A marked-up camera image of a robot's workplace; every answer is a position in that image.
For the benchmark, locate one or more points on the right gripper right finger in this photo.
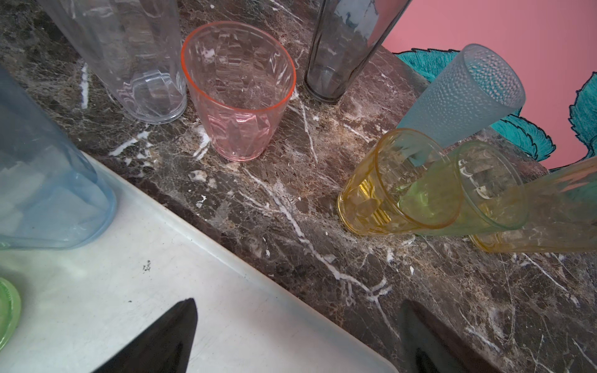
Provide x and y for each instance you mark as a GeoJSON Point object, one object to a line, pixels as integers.
{"type": "Point", "coordinates": [430, 346]}

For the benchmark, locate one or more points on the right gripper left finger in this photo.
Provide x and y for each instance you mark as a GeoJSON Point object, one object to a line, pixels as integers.
{"type": "Point", "coordinates": [165, 346]}

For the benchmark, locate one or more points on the beige plastic tray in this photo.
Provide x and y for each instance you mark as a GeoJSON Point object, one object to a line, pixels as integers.
{"type": "Point", "coordinates": [81, 306]}

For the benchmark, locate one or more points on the light green tall glass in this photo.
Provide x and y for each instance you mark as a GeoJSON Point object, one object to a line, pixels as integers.
{"type": "Point", "coordinates": [10, 311]}

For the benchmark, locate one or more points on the blue tall plastic glass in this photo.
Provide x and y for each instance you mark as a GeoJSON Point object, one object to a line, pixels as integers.
{"type": "Point", "coordinates": [51, 195]}

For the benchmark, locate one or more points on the short green glass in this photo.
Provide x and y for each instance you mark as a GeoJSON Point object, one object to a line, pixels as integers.
{"type": "Point", "coordinates": [494, 199]}

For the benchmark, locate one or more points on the short yellow glass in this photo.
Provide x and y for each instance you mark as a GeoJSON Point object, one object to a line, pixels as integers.
{"type": "Point", "coordinates": [405, 184]}

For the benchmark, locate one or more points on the tall yellow glass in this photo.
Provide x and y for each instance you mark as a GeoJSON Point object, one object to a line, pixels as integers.
{"type": "Point", "coordinates": [562, 215]}

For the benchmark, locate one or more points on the frosted teal textured glass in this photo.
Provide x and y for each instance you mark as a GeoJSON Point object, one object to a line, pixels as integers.
{"type": "Point", "coordinates": [475, 90]}

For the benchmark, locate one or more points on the pink short glass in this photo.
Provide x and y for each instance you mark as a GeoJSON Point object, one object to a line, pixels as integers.
{"type": "Point", "coordinates": [240, 80]}

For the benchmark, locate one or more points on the clear faceted glass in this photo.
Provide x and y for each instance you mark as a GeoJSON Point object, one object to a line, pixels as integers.
{"type": "Point", "coordinates": [134, 49]}

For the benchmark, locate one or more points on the dark grey tall glass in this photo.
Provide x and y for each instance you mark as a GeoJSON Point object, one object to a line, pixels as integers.
{"type": "Point", "coordinates": [347, 34]}

